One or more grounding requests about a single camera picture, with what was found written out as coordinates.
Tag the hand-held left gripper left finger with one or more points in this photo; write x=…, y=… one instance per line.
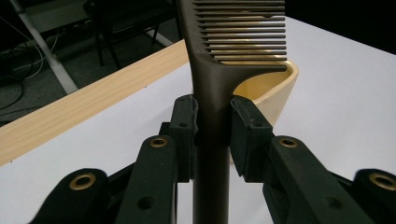
x=155, y=174

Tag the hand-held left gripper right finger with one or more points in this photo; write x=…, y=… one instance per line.
x=280, y=168

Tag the cream square cup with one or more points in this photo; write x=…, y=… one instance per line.
x=274, y=93

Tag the dark brown comb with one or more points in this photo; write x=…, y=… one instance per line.
x=211, y=93

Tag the white-legged desk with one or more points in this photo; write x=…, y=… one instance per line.
x=53, y=62

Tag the black folding chair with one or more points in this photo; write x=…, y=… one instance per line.
x=124, y=21

